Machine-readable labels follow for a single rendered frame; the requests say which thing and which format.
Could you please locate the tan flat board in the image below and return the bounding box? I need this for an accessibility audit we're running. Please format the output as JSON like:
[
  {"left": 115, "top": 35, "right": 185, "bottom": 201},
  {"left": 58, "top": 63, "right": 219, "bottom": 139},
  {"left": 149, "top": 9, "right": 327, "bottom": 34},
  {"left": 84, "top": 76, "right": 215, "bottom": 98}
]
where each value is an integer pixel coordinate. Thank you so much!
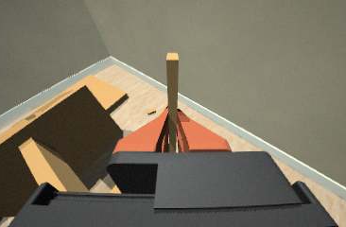
[{"left": 79, "top": 75, "right": 129, "bottom": 114}]

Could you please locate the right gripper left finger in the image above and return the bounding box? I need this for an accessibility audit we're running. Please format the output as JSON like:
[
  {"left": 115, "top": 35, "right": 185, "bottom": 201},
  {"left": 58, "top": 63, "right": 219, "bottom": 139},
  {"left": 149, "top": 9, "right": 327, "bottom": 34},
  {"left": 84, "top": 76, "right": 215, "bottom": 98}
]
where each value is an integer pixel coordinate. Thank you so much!
[{"left": 113, "top": 109, "right": 169, "bottom": 153}]

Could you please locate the brown wooden board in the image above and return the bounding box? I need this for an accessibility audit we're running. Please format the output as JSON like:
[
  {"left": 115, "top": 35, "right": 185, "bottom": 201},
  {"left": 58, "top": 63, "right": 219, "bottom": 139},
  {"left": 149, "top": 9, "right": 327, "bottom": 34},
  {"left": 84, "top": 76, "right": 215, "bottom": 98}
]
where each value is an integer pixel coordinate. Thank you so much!
[
  {"left": 110, "top": 136, "right": 169, "bottom": 193},
  {"left": 0, "top": 82, "right": 123, "bottom": 218}
]

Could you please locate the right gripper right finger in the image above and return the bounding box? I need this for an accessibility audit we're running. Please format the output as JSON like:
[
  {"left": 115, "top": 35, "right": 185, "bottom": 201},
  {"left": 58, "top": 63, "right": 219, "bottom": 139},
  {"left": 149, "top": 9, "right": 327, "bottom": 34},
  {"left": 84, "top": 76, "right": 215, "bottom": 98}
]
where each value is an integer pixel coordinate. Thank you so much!
[{"left": 177, "top": 109, "right": 232, "bottom": 152}]

